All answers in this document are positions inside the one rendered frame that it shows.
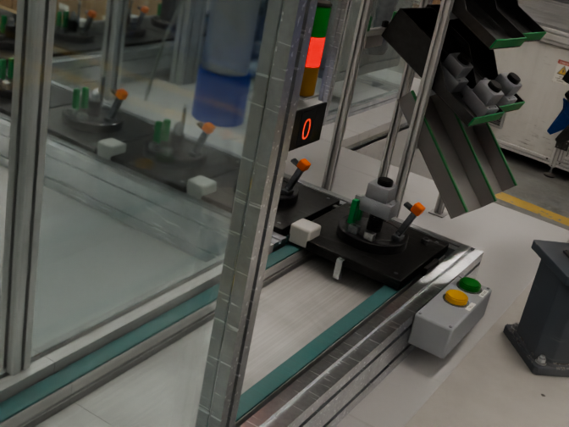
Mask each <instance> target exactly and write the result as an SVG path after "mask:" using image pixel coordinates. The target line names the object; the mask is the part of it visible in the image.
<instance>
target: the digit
mask: <svg viewBox="0 0 569 427"><path fill-rule="evenodd" d="M316 112H317V109H313V110H311V111H308V112H305V113H303V115H302V119H301V127H300V131H299V136H298V140H297V144H296V145H297V146H299V145H301V144H304V143H306V142H309V141H310V140H311V136H312V128H313V124H314V120H315V116H316Z"/></svg>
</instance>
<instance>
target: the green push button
mask: <svg viewBox="0 0 569 427"><path fill-rule="evenodd" d="M459 286H460V287H461V288H462V289H464V290H466V291H470V292H478V291H480V289H481V284H480V283H479V281H477V280H475V279H473V278H469V277H463V278H461V279H460V282H459Z"/></svg>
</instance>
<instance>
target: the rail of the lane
mask: <svg viewBox="0 0 569 427"><path fill-rule="evenodd" d="M482 257H483V251H480V250H478V249H476V248H474V247H470V246H468V245H466V244H462V245H461V246H460V247H458V248H457V249H456V250H455V251H454V252H453V253H452V254H451V255H449V256H448V257H447V258H445V259H444V260H443V261H442V262H440V263H439V260H438V259H436V258H435V259H434V260H433V261H431V262H430V263H429V264H427V265H426V266H425V267H424V268H423V271H422V276H423V277H422V278H421V279H420V280H418V281H417V282H416V283H415V284H414V285H412V286H411V287H410V288H408V289H407V290H406V291H405V292H403V293H402V294H401V295H400V296H398V297H397V298H396V299H395V300H394V301H393V302H392V303H390V304H389V305H388V306H387V307H385V308H384V309H383V310H382V311H380V312H379V313H378V314H376V315H375V316H374V317H373V318H371V319H370V320H369V321H368V322H367V323H366V324H365V325H363V326H362V327H361V328H360V329H359V330H357V331H356V332H355V333H353V334H352V335H351V336H349V337H348V338H347V339H346V340H345V341H343V342H342V343H341V344H339V345H338V346H337V347H336V348H335V349H334V350H333V351H332V352H330V353H329V354H328V355H326V356H325V357H324V358H323V359H321V360H320V361H319V362H318V363H316V364H315V365H314V366H313V367H311V368H310V369H309V370H308V371H307V372H306V373H305V374H303V375H302V376H301V377H300V378H298V379H297V380H296V381H294V382H293V383H292V384H291V385H289V386H288V387H287V388H286V389H284V390H283V391H282V392H280V393H279V394H278V395H277V396H276V397H275V398H274V399H273V400H271V401H270V402H269V403H268V404H266V405H265V406H264V407H263V408H261V409H260V410H259V411H257V412H256V413H255V414H254V415H252V416H251V417H250V418H249V419H248V420H247V421H246V422H245V423H243V424H242V425H241V426H239V427H335V426H336V425H337V424H338V423H339V422H340V421H341V420H342V419H343V418H344V417H345V416H346V415H347V414H348V413H349V412H350V411H351V410H352V409H353V408H354V407H355V406H356V405H357V404H358V403H359V402H360V401H361V400H362V399H364V398H365V397H366V396H367V395H368V394H369V393H370V392H371V391H372V390H373V389H374V388H375V387H376V386H377V385H378V384H379V383H380V382H381V381H382V380H383V379H384V378H385V377H386V376H387V375H388V374H389V373H390V372H391V371H392V370H393V369H394V368H395V367H396V366H397V365H399V364H400V363H401V362H402V361H403V360H404V359H405V358H406V357H407V356H408V355H409V354H410V353H411V352H412V351H413V350H414V349H415V348H416V347H415V346H413V345H412V344H410V343H408V342H407V341H408V337H409V335H410V331H411V328H412V323H413V320H414V316H415V314H416V313H417V312H418V311H419V310H420V309H421V308H422V307H423V306H425V305H426V304H427V303H428V302H429V301H430V300H431V299H433V298H434V297H435V296H436V295H437V294H438V293H439V292H441V291H442V290H443V289H444V288H445V287H446V286H447V285H449V284H450V283H451V281H453V279H455V278H456V277H457V276H461V277H469V278H473V279H476V276H477V273H478V268H479V265H480V263H481V260H482Z"/></svg>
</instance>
